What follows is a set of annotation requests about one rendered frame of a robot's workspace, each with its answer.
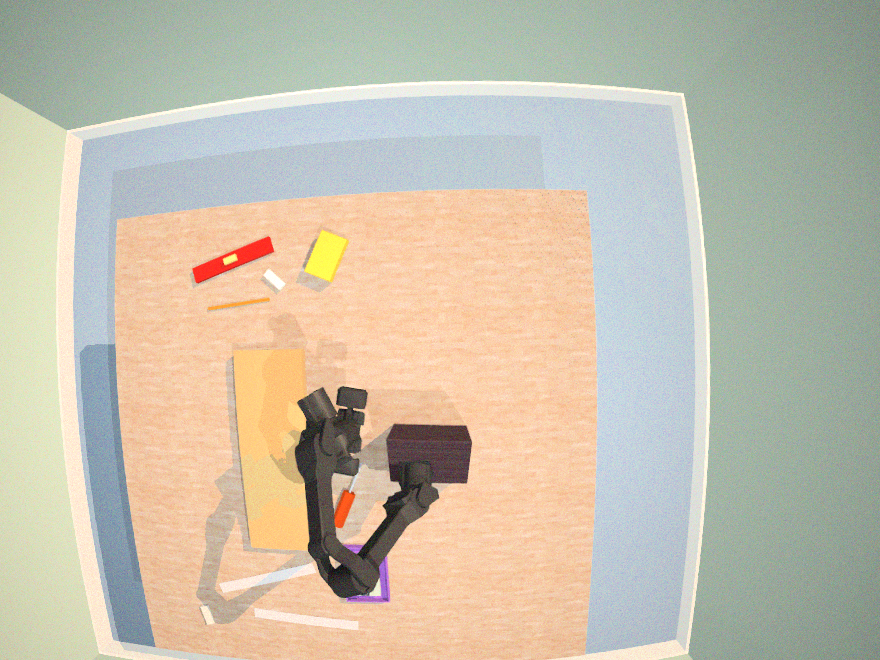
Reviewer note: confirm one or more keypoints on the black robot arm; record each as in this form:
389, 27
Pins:
322, 446

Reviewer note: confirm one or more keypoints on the purple rectangular tray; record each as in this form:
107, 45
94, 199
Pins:
384, 581

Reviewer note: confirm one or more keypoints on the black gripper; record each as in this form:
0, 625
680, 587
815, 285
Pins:
351, 398

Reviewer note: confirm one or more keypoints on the orange-handled awl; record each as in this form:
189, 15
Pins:
345, 504

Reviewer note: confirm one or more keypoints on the light orange floor panel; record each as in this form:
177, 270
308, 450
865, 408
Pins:
268, 385

